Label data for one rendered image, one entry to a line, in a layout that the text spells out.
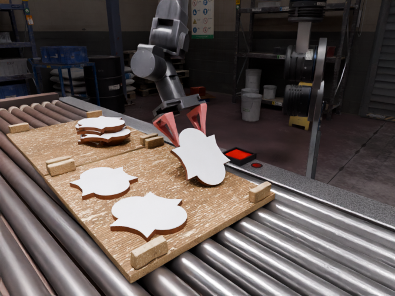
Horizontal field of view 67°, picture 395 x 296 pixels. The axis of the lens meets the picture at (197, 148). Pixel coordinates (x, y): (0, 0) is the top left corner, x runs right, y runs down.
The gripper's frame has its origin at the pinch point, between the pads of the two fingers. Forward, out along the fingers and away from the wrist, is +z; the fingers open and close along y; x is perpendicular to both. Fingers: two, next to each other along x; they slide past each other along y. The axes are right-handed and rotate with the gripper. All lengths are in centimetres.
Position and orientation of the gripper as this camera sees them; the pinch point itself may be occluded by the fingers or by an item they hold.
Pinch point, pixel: (190, 138)
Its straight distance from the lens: 69.1
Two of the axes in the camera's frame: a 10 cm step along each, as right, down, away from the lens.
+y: 7.7, -2.8, 5.7
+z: 3.7, 9.3, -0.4
